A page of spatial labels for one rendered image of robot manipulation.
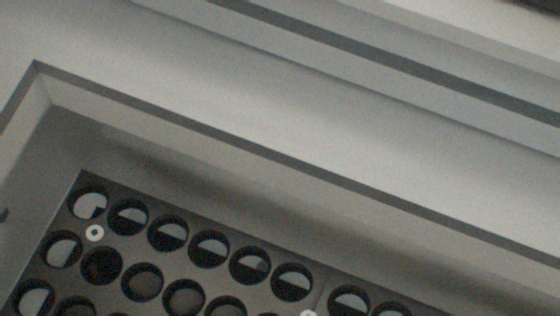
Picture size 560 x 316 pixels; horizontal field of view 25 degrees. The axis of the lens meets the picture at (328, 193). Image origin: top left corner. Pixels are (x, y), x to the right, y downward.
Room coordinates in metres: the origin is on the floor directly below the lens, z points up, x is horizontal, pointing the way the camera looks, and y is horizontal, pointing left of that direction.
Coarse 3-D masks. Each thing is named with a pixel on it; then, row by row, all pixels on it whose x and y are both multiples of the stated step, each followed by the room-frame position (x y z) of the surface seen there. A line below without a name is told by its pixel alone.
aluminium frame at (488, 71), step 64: (128, 0) 0.21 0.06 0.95; (192, 0) 0.20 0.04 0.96; (256, 0) 0.20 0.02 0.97; (320, 0) 0.19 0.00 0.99; (384, 0) 0.18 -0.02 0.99; (448, 0) 0.18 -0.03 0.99; (512, 0) 0.18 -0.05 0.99; (320, 64) 0.19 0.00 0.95; (384, 64) 0.18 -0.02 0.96; (448, 64) 0.17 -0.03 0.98; (512, 64) 0.17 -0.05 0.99; (512, 128) 0.17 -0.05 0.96
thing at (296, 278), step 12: (132, 216) 0.19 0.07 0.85; (144, 216) 0.19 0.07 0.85; (168, 228) 0.18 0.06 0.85; (180, 228) 0.18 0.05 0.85; (216, 240) 0.18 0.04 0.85; (216, 252) 0.17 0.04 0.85; (252, 264) 0.17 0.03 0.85; (264, 264) 0.17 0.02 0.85; (288, 276) 0.16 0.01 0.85; (300, 276) 0.16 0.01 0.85; (348, 300) 0.15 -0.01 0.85; (360, 300) 0.15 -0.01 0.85; (384, 312) 0.15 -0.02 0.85; (396, 312) 0.15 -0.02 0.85
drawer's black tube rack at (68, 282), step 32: (64, 224) 0.16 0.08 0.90; (128, 224) 0.17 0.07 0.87; (32, 256) 0.15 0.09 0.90; (96, 256) 0.15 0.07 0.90; (128, 256) 0.15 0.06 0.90; (224, 256) 0.16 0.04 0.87; (32, 288) 0.14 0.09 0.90; (64, 288) 0.14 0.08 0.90; (96, 288) 0.14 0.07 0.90; (128, 288) 0.15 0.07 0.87; (160, 288) 0.14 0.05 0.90; (192, 288) 0.14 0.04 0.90; (224, 288) 0.14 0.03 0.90; (288, 288) 0.15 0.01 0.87; (320, 288) 0.14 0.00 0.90
